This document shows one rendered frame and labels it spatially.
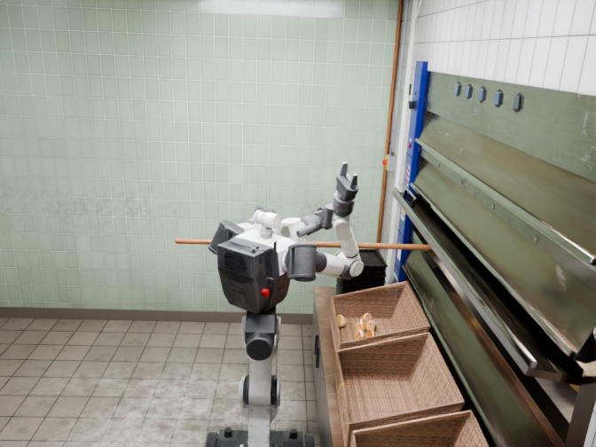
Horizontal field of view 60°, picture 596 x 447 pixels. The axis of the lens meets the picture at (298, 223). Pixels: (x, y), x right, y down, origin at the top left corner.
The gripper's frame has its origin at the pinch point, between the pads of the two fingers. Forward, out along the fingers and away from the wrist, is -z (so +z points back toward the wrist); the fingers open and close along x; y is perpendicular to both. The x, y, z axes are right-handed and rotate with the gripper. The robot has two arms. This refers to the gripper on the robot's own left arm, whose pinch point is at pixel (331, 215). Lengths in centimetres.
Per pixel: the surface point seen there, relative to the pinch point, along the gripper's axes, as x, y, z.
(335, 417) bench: 86, 6, 43
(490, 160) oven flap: -6, 83, -17
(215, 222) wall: -8, -165, -21
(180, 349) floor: 72, -178, 37
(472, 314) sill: 53, 64, -1
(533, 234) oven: 16, 109, 14
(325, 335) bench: 72, -47, -3
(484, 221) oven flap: 17, 75, -12
